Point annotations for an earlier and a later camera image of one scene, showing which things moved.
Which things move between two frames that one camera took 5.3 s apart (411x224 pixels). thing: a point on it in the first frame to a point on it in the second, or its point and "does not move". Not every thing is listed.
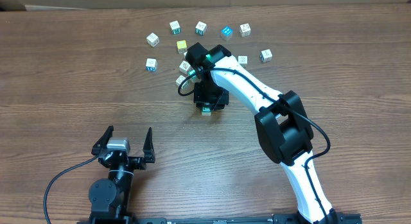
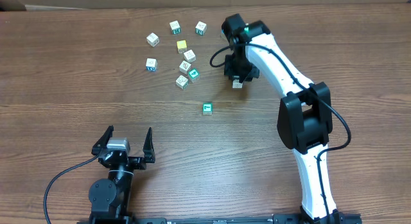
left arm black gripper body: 122,160 does not move
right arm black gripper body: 210,100 to 241,71
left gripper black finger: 148,148 does not move
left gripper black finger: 101,144 does not move
